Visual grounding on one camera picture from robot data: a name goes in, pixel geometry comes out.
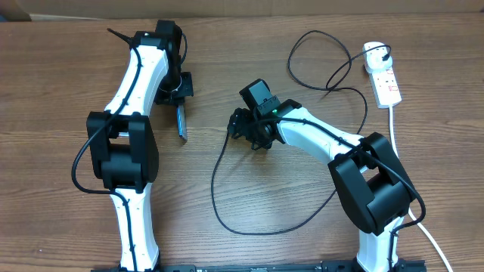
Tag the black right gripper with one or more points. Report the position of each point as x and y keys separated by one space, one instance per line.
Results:
x=240 y=127

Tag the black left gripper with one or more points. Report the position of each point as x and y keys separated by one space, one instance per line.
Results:
x=186 y=89

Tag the Samsung Galaxy smartphone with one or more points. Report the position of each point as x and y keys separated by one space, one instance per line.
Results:
x=181 y=120

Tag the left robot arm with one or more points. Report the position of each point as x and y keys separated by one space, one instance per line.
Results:
x=121 y=140

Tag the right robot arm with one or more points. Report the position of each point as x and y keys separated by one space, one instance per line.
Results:
x=372 y=184

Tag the white charger plug adapter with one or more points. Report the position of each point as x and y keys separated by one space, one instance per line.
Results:
x=377 y=57

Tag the white power strip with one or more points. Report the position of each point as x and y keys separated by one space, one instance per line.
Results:
x=385 y=87

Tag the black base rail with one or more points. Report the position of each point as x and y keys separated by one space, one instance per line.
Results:
x=325 y=266

